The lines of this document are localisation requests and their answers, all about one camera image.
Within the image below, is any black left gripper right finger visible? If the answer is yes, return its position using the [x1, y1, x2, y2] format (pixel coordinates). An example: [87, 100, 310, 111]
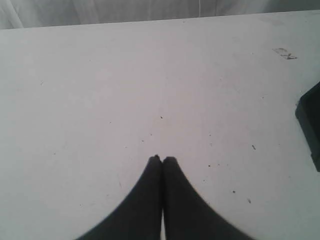
[162, 157, 247, 240]

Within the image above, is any white backdrop curtain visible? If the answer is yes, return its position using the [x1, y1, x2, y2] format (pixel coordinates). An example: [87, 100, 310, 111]
[0, 0, 320, 30]

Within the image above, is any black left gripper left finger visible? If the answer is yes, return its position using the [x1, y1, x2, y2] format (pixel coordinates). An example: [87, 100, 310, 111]
[79, 155, 162, 240]

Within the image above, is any black metal shelf rack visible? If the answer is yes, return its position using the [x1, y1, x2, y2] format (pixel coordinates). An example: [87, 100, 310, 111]
[295, 82, 320, 172]

